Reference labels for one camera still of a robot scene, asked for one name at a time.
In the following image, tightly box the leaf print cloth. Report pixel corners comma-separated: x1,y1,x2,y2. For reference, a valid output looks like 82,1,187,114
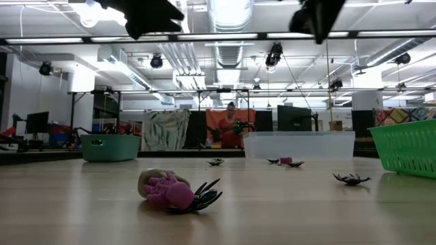
140,109,191,152

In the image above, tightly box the teal plastic basket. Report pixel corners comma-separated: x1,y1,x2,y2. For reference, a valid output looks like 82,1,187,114
80,133,142,163

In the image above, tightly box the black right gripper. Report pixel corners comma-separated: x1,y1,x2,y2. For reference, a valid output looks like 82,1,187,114
288,0,347,46

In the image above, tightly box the blue storage box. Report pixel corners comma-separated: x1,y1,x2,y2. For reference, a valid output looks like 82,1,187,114
49,133,71,146

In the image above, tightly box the cream plastic skull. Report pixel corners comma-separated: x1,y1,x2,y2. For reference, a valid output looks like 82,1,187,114
137,167,191,200

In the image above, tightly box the green plastic basket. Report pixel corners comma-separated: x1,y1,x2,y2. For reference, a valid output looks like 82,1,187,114
367,118,436,180

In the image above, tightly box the black flat panel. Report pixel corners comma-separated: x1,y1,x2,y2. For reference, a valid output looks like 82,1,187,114
255,110,273,133
189,110,208,150

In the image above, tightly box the person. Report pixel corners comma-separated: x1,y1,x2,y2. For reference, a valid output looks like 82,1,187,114
217,101,245,149

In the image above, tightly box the orange backdrop board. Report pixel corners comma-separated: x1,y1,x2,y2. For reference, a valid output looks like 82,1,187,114
205,108,257,148

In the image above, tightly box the silver ventilation duct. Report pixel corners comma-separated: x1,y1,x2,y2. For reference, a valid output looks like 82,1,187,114
210,0,255,69

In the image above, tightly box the clear plastic bin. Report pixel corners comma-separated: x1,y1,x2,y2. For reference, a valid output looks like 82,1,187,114
243,131,356,161

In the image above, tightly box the background robot station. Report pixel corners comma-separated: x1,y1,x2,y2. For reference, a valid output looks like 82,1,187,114
0,114,45,153

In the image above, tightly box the black aluminium table frame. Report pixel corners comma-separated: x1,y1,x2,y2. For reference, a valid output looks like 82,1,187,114
0,148,377,167

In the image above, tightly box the colourful patterned cloth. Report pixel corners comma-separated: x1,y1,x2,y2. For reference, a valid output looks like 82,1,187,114
373,107,436,127

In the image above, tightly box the red storage box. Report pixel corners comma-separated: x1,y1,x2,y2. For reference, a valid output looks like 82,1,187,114
47,122,71,135

